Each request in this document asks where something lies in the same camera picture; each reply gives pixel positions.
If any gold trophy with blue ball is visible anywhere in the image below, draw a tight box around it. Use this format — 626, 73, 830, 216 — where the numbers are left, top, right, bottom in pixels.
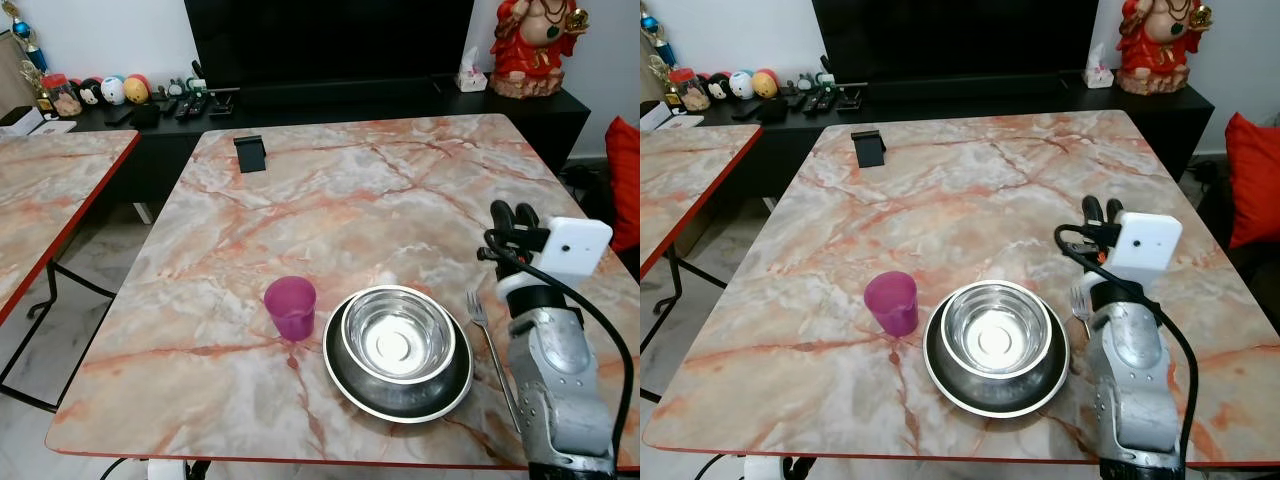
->
640, 5, 673, 86
8, 0, 49, 76

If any black metal table frame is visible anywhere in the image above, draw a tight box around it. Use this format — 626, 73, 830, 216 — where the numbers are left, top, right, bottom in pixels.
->
0, 258, 117, 413
640, 248, 729, 353

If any black television screen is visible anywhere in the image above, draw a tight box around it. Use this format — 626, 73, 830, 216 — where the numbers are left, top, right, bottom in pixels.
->
184, 0, 475, 89
812, 0, 1097, 81

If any red cushion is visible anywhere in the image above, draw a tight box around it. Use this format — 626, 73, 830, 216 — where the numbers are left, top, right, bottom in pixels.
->
1225, 112, 1280, 249
605, 116, 641, 253

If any pink plastic cup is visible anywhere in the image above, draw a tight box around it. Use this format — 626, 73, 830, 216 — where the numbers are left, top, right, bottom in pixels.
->
864, 271, 919, 338
264, 276, 317, 343

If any red laughing buddha statue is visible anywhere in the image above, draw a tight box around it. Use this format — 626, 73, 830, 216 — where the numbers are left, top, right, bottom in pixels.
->
489, 0, 591, 99
1115, 0, 1213, 96

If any black television console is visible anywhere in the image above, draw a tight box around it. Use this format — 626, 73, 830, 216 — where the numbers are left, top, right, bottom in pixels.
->
60, 85, 591, 206
690, 80, 1216, 181

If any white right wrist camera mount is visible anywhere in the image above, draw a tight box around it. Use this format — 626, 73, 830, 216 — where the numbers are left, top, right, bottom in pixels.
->
497, 217, 614, 301
1098, 212, 1184, 296

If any stainless steel bowl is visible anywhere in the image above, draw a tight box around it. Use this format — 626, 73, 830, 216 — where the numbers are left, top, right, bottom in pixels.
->
341, 289, 457, 385
941, 283, 1053, 377

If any silver metal fork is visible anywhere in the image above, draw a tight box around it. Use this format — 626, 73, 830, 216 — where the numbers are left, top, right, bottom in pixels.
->
1069, 286, 1093, 341
466, 289, 523, 435

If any black phone stand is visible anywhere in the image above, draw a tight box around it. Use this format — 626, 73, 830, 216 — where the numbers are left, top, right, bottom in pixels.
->
234, 134, 268, 174
852, 130, 887, 169

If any red-lidded snack jar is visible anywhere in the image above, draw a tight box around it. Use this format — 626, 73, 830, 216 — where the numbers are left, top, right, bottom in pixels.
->
668, 68, 709, 111
42, 73, 83, 118

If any dark steel deep plate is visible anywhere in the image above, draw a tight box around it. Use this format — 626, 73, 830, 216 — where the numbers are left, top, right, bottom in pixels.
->
322, 285, 474, 424
922, 279, 1070, 419

